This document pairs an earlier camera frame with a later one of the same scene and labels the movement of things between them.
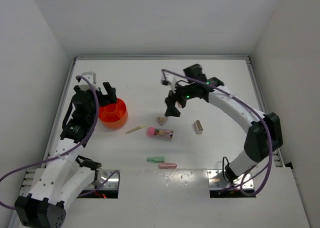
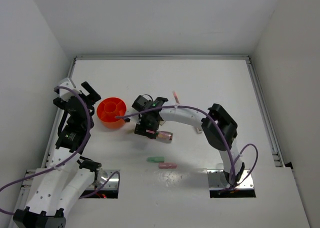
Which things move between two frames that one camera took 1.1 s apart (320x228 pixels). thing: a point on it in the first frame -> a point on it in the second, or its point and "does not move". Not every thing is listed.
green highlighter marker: x=158 y=159 does not move
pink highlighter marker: x=165 y=165 does not move
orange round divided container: x=114 y=115 does not move
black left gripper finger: x=102 y=99 -> x=88 y=101
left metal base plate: x=102 y=174 does not move
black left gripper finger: x=111 y=97 -> x=94 y=95
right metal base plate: x=217 y=180 does not move
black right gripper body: x=182 y=94 -> x=145 y=123
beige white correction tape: x=198 y=127 does not move
